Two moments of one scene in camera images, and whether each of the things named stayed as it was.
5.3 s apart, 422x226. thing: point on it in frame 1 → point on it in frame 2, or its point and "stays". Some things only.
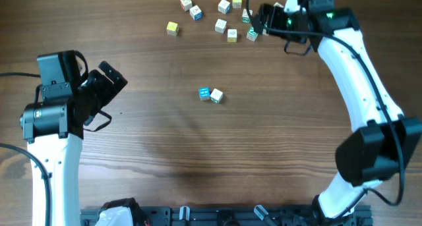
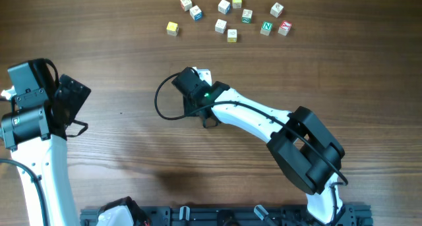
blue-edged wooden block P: (224, 6) stays
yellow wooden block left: (172, 28) stays
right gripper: (275, 13) → (188, 105)
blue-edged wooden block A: (196, 13) stays
